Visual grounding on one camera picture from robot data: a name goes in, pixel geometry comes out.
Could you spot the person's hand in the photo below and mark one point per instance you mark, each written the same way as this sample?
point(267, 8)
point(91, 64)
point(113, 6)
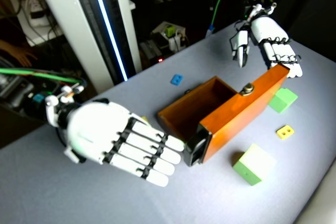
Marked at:
point(18, 52)

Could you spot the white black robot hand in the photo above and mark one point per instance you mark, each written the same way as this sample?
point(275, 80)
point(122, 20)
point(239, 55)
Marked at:
point(97, 132)
point(265, 30)

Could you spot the wooden box lid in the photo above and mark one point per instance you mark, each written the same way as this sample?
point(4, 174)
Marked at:
point(236, 121)

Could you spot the white power adapter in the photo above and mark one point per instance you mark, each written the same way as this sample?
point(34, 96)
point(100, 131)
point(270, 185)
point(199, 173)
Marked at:
point(35, 9)

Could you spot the small yellow-green block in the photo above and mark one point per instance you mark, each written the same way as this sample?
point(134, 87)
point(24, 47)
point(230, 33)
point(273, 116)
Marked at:
point(146, 121)

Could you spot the white column with blue light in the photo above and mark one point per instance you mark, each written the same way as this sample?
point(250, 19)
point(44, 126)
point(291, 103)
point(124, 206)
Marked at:
point(68, 11)

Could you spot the grey table cloth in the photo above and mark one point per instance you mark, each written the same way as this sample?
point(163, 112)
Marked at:
point(78, 195)

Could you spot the small green cube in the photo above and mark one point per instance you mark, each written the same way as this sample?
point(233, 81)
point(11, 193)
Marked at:
point(283, 100)

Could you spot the white power strip green plug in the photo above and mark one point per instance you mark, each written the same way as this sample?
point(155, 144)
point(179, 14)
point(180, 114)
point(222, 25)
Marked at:
point(170, 33)

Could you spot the blue two-hole block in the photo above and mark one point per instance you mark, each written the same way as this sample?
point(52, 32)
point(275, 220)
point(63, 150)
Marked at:
point(177, 79)

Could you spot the black device with red light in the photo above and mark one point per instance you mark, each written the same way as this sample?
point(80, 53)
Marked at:
point(152, 53)

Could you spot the yellow two-hole block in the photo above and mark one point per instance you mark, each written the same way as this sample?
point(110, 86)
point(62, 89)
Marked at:
point(284, 132)

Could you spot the large green cube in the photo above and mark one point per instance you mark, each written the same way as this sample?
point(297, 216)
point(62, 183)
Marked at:
point(252, 166)

